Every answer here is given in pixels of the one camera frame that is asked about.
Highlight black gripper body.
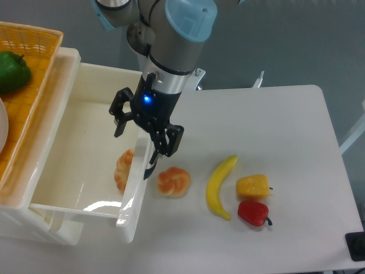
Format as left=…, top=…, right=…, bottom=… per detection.
left=130, top=74, right=181, bottom=134

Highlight beige ring donut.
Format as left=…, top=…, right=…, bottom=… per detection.
left=114, top=148, right=135, bottom=192

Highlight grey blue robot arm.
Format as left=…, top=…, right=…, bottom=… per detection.
left=93, top=1, right=241, bottom=164

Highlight white open upper drawer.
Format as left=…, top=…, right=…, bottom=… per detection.
left=31, top=63, right=152, bottom=243

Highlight white drawer cabinet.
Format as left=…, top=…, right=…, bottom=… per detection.
left=1, top=47, right=83, bottom=245

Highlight orange twisted donut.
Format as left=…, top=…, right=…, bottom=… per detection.
left=157, top=167, right=191, bottom=198

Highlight yellow toy banana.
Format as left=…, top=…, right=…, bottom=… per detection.
left=205, top=155, right=238, bottom=220

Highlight yellow toy bell pepper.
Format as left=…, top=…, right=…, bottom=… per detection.
left=236, top=174, right=273, bottom=200

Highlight orange woven plastic basket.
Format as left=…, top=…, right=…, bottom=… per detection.
left=1, top=22, right=63, bottom=187

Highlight green toy bell pepper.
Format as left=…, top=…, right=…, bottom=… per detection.
left=1, top=51, right=32, bottom=94

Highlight red toy bell pepper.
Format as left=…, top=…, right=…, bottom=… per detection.
left=238, top=200, right=273, bottom=227

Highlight white plate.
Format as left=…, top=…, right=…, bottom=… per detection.
left=0, top=100, right=9, bottom=151

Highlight black device at table edge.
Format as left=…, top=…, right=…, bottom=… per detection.
left=345, top=231, right=365, bottom=261

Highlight black drawer handle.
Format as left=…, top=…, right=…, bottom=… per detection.
left=143, top=161, right=157, bottom=180

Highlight white metal frame bracket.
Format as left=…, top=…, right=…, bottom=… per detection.
left=339, top=100, right=364, bottom=155

